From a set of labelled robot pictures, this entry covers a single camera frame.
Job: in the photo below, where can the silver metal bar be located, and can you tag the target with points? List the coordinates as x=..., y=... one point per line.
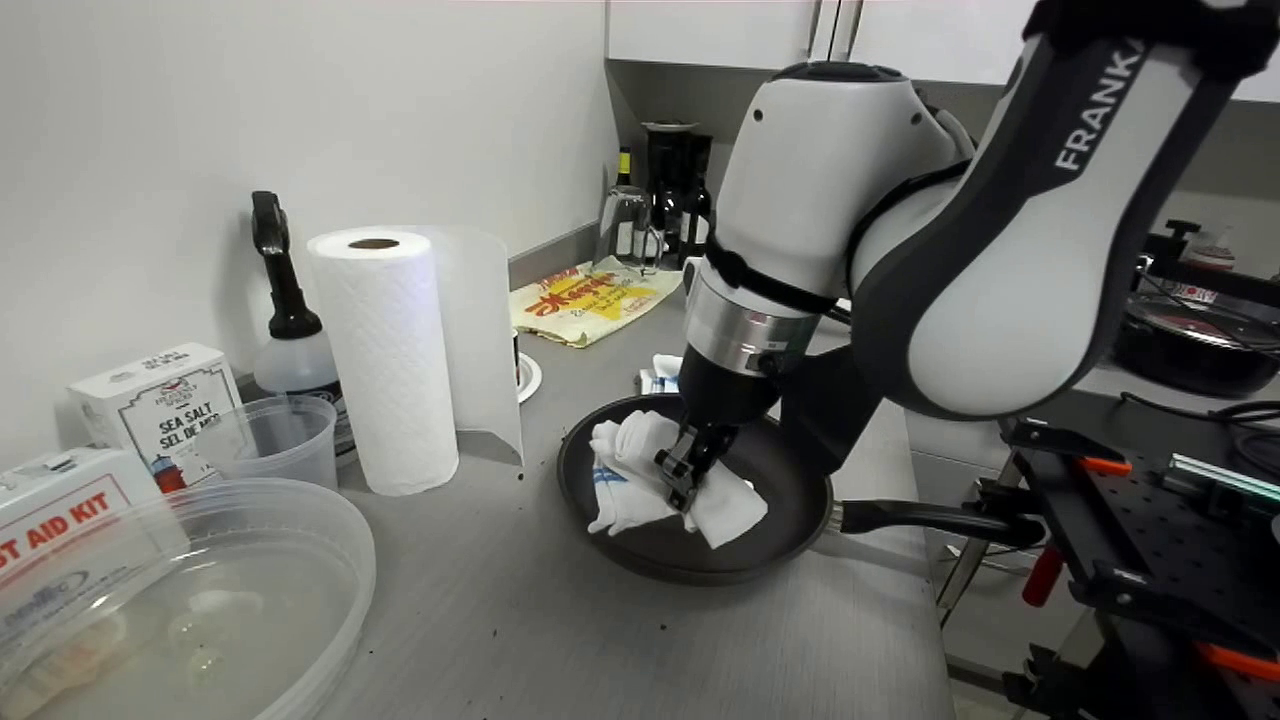
x=1223, y=477

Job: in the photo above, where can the white towel with blue stripes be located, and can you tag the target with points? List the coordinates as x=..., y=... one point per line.
x=627, y=460
x=659, y=377

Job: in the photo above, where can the black coffee maker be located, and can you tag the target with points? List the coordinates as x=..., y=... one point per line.
x=667, y=172

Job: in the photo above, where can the yellow plastic bag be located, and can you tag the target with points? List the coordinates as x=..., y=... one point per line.
x=587, y=302

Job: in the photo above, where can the large clear plastic bowl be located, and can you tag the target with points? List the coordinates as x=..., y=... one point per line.
x=240, y=627

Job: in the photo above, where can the small bottle with yellow cap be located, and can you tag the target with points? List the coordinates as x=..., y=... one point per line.
x=621, y=172

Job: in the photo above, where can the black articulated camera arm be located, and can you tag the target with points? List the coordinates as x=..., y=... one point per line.
x=1182, y=232

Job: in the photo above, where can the white wall cabinet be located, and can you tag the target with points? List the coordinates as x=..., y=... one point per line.
x=693, y=34

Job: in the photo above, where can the spray bottle with black trigger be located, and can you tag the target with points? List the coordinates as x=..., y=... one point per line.
x=291, y=322

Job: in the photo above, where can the white first aid kit box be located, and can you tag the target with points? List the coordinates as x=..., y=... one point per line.
x=65, y=526

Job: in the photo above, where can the black cooking pot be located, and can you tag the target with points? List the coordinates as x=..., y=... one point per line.
x=1202, y=347

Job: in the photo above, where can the round white plate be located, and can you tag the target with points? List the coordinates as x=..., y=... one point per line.
x=530, y=380

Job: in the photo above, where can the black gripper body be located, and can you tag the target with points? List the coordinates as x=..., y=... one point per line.
x=719, y=396

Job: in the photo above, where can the black breadboard table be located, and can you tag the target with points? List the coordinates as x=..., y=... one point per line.
x=1173, y=534

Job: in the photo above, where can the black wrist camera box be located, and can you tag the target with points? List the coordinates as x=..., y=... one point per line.
x=812, y=422

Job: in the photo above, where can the small clear plastic container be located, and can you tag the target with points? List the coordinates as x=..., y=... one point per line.
x=284, y=441

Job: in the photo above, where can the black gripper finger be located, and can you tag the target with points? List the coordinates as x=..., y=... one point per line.
x=709, y=460
x=672, y=481

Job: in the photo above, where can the white paper towel roll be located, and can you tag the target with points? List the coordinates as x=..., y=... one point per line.
x=384, y=362

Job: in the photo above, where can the black frying pan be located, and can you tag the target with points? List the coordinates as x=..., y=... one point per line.
x=793, y=514

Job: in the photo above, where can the white sea salt box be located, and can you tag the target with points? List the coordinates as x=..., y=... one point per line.
x=174, y=415

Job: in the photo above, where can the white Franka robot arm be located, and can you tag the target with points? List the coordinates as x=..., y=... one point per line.
x=1012, y=266

